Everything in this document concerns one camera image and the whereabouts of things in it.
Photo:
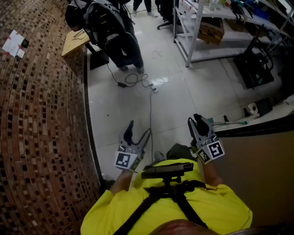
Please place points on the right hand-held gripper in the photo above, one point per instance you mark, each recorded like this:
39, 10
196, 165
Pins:
210, 150

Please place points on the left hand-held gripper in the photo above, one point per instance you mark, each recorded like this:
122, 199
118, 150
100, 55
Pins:
129, 158

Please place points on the person's left forearm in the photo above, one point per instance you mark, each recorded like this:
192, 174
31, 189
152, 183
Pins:
124, 181

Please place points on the person's right forearm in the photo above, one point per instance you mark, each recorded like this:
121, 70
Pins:
211, 174

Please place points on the person's dark trousers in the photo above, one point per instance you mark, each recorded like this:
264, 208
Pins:
179, 151

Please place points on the black chest-mounted device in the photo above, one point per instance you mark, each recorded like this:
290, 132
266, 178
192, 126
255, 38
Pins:
165, 169

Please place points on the white power strip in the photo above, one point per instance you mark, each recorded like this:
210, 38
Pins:
153, 85

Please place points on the white tissue roll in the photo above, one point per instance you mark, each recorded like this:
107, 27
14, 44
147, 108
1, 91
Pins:
253, 108

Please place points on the beige table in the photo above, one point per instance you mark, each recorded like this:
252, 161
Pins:
252, 172

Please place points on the person's yellow shirt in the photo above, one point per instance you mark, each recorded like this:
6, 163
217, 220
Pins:
206, 206

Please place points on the black board stand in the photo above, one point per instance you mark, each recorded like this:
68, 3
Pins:
98, 59

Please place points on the brown cardboard box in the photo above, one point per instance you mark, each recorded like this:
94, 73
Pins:
210, 32

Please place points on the yellow wooden board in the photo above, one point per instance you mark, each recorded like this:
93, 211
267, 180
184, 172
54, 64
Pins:
73, 43

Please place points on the white metal shelving rack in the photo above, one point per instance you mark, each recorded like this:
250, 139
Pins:
195, 13

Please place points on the black office chair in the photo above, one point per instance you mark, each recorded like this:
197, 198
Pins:
166, 13

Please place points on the blue plastic box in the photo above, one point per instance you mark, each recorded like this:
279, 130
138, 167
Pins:
259, 11

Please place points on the white paper sheet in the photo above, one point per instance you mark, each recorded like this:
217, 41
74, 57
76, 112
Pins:
12, 43

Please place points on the black table bracket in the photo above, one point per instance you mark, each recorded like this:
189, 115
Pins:
246, 113
226, 119

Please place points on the black frame machine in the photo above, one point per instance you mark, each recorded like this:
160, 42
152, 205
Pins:
252, 68

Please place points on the small black wall device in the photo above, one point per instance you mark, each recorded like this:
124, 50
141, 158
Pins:
24, 43

